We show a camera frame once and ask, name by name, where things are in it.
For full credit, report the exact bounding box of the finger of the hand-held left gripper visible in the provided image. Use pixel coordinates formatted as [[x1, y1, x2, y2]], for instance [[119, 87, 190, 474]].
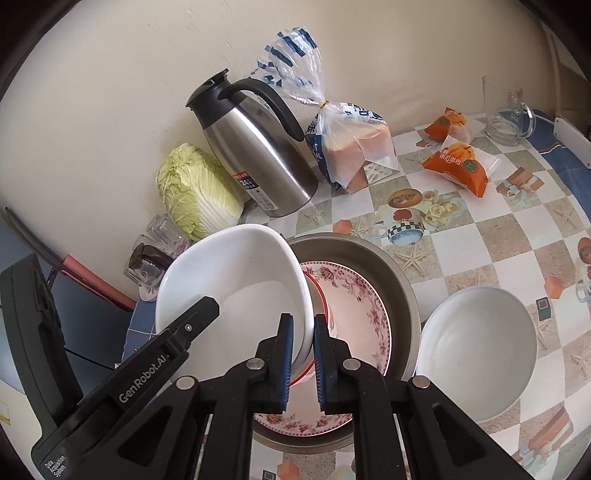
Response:
[[154, 296, 221, 358]]

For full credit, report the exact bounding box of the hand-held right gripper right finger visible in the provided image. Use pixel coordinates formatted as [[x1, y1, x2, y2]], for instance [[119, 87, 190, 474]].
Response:
[[312, 314, 536, 480]]

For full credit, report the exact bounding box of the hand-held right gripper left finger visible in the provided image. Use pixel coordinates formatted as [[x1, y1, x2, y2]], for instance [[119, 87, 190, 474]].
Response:
[[85, 313, 296, 480]]

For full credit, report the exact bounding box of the white ceramic bowl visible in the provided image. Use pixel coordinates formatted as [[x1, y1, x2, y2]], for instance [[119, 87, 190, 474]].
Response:
[[414, 285, 539, 424], [154, 224, 311, 370]]

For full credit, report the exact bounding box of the red-rimmed white bowl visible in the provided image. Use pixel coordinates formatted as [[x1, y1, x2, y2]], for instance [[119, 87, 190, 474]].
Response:
[[286, 270, 331, 386]]

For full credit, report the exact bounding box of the pink floral plate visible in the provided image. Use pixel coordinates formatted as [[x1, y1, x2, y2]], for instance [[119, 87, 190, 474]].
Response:
[[253, 261, 393, 437]]

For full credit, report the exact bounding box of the stainless steel basin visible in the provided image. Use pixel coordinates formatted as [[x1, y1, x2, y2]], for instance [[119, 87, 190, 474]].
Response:
[[252, 233, 423, 453]]

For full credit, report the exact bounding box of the blue red-edged chair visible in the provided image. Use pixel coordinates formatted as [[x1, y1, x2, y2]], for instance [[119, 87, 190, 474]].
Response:
[[4, 206, 137, 370]]

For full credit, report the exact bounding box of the clear glass cup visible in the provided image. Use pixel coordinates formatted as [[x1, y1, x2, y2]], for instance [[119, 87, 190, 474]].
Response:
[[147, 213, 192, 254], [124, 234, 178, 289]]

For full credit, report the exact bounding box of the napa cabbage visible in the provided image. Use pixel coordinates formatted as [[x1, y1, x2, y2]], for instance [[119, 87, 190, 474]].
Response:
[[156, 142, 245, 241]]

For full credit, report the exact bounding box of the stainless steel thermal carafe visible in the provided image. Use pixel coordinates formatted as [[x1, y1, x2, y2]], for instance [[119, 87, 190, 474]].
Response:
[[186, 69, 319, 219]]

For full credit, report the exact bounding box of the checked printed tablecloth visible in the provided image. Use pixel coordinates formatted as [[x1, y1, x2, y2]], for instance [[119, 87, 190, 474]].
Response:
[[122, 108, 591, 480]]

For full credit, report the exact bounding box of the bagged sliced bread loaf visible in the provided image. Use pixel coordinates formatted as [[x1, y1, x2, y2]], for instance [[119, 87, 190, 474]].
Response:
[[249, 27, 402, 193]]

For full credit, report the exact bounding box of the orange snack packet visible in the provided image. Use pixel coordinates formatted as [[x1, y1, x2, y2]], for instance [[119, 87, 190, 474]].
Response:
[[424, 107, 472, 144], [421, 141, 502, 198]]

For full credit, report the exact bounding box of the clear glass mug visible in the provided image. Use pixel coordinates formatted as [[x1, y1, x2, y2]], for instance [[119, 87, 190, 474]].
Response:
[[481, 75, 539, 146]]

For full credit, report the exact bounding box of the white flat device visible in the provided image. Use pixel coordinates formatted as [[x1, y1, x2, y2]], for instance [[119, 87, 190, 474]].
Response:
[[553, 117, 591, 155]]

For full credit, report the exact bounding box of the thin black cable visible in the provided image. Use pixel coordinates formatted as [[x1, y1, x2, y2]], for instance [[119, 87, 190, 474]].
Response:
[[64, 345, 116, 371]]

